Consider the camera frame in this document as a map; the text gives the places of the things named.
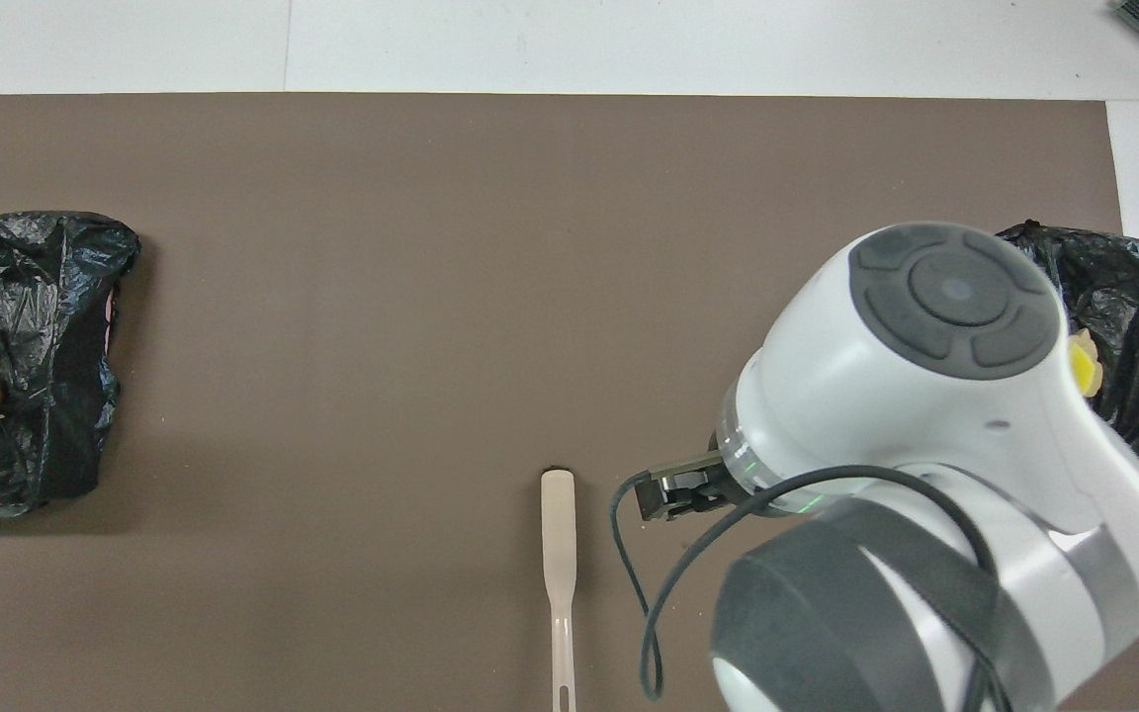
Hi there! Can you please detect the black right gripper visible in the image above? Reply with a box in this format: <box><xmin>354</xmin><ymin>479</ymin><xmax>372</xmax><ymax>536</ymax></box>
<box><xmin>636</xmin><ymin>449</ymin><xmax>735</xmax><ymax>523</ymax></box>

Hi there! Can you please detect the brown table mat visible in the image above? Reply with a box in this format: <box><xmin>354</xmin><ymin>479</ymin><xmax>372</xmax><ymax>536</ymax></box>
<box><xmin>0</xmin><ymin>93</ymin><xmax>1139</xmax><ymax>712</ymax></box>

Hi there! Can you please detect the tan foam chunk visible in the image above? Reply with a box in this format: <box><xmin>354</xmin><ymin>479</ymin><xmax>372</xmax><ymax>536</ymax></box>
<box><xmin>1069</xmin><ymin>328</ymin><xmax>1106</xmax><ymax>389</ymax></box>

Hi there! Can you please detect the beige hand brush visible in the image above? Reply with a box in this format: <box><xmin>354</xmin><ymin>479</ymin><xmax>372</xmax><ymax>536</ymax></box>
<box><xmin>541</xmin><ymin>467</ymin><xmax>578</xmax><ymax>712</ymax></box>

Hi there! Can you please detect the black trash bag bin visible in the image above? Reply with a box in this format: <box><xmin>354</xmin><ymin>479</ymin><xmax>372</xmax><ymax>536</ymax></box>
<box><xmin>995</xmin><ymin>220</ymin><xmax>1139</xmax><ymax>527</ymax></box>
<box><xmin>0</xmin><ymin>211</ymin><xmax>142</xmax><ymax>518</ymax></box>

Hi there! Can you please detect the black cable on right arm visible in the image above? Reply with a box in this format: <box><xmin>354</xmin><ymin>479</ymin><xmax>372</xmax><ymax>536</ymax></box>
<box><xmin>611</xmin><ymin>465</ymin><xmax>1010</xmax><ymax>712</ymax></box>

